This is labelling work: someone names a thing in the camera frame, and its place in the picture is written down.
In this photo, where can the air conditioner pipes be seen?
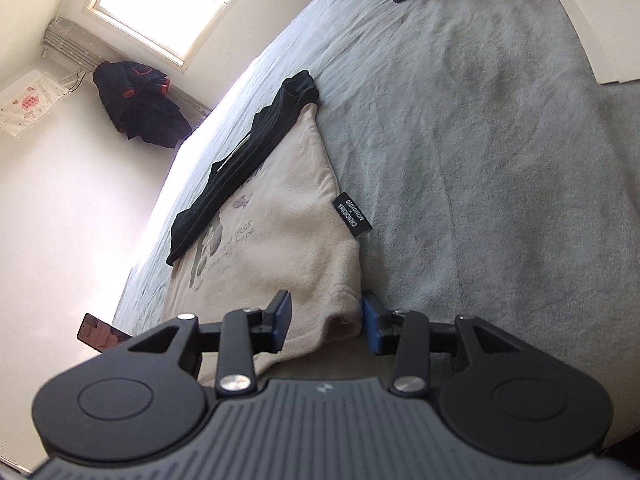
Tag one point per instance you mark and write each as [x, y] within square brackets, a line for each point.
[72, 81]

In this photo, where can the smartphone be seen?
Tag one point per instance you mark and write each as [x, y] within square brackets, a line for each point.
[102, 332]

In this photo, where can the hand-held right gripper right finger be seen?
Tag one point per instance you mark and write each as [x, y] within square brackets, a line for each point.
[372, 329]

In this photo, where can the dark hanging jacket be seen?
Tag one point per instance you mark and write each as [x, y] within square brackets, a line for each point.
[140, 110]

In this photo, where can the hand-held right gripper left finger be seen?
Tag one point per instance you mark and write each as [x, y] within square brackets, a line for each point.
[282, 321]

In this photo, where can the cream and black sweatshirt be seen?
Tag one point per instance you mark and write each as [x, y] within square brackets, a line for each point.
[300, 220]

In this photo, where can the window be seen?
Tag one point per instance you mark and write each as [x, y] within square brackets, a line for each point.
[185, 0]

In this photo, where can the white board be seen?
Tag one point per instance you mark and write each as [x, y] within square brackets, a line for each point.
[600, 20]

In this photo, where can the air conditioner with cloth cover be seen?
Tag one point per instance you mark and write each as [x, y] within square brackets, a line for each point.
[27, 105]

